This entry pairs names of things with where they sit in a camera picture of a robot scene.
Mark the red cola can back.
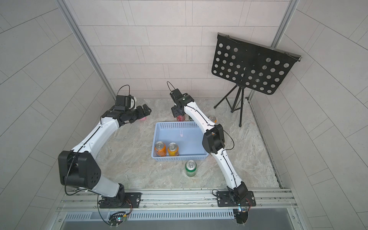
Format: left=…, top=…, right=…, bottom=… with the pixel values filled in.
left=176, top=115, right=186, bottom=122

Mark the orange fanta can back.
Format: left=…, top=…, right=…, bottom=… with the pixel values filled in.
left=208, top=116, right=217, bottom=123

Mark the orange fanta can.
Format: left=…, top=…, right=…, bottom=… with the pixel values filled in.
left=208, top=116, right=217, bottom=123
left=154, top=141, right=167, bottom=157

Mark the yellow orange schweppes can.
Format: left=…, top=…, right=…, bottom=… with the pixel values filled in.
left=167, top=143, right=179, bottom=157

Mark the green sprite can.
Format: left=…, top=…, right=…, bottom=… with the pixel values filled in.
left=185, top=160, right=197, bottom=177

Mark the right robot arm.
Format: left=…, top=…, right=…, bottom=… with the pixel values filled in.
left=170, top=93, right=248, bottom=204

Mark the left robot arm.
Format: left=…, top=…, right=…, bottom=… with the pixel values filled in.
left=57, top=104, right=151, bottom=202

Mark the light blue plastic basket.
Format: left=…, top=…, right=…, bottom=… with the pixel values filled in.
left=151, top=121, right=209, bottom=162

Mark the black perforated music stand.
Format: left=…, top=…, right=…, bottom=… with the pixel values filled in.
left=211, top=33, right=301, bottom=112

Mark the left circuit board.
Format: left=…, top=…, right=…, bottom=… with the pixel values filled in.
left=108, top=211, right=127, bottom=228

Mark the circuit board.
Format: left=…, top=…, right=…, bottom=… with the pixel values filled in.
left=108, top=211, right=127, bottom=228
left=233, top=209, right=249, bottom=225

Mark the right circuit board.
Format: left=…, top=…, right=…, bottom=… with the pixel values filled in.
left=233, top=209, right=249, bottom=225

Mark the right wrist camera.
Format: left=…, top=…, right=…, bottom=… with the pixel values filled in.
left=170, top=89, right=183, bottom=101

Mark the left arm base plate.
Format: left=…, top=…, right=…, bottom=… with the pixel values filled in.
left=98, top=192, right=142, bottom=209

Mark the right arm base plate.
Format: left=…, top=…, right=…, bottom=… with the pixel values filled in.
left=213, top=191, right=256, bottom=208

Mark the aluminium rail frame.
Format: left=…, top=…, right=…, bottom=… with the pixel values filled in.
left=56, top=188, right=297, bottom=221

